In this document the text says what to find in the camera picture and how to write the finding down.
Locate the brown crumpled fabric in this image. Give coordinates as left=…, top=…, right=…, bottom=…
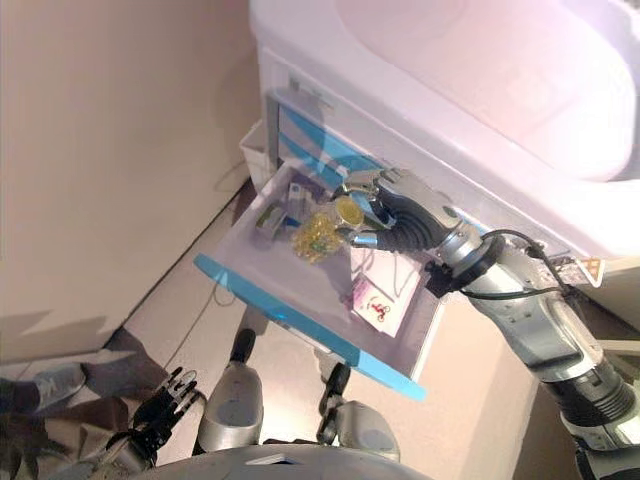
left=0, top=394, right=151, bottom=480

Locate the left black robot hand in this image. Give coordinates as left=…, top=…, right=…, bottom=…
left=130, top=366, right=200, bottom=444

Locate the right silver robot leg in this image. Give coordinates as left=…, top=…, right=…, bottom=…
left=316, top=362, right=402, bottom=464

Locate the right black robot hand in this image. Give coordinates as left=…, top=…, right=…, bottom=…
left=332, top=167, right=465, bottom=255

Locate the white wire side basket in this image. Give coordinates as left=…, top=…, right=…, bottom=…
left=238, top=121, right=274, bottom=182

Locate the white card red figure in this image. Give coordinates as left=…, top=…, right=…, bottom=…
left=357, top=289, right=405, bottom=337

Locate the white medical cart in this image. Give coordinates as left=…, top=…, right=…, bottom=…
left=238, top=0, right=640, bottom=291

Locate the grey person shoe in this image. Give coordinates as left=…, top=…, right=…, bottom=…
left=30, top=360, right=87, bottom=407

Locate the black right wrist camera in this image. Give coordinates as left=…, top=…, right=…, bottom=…
left=423, top=259, right=460, bottom=297

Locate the green white medicine box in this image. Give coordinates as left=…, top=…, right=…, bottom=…
left=255, top=206, right=287, bottom=237

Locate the yellow capsule medicine bottle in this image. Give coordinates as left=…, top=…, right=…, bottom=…
left=291, top=195, right=365, bottom=262

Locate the thin floor cable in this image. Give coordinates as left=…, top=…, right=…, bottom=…
left=164, top=279, right=236, bottom=366

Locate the silver robot torso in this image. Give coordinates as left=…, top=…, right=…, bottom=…
left=144, top=442, right=431, bottom=480

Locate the clear plastic bag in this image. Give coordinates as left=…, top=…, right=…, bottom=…
left=348, top=247, right=422, bottom=306

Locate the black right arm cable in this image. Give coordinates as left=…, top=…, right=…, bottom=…
left=469, top=227, right=576, bottom=302

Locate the blue front cart drawer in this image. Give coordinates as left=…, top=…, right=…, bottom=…
left=277, top=130, right=381, bottom=189
left=192, top=160, right=445, bottom=402
left=269, top=94, right=401, bottom=174

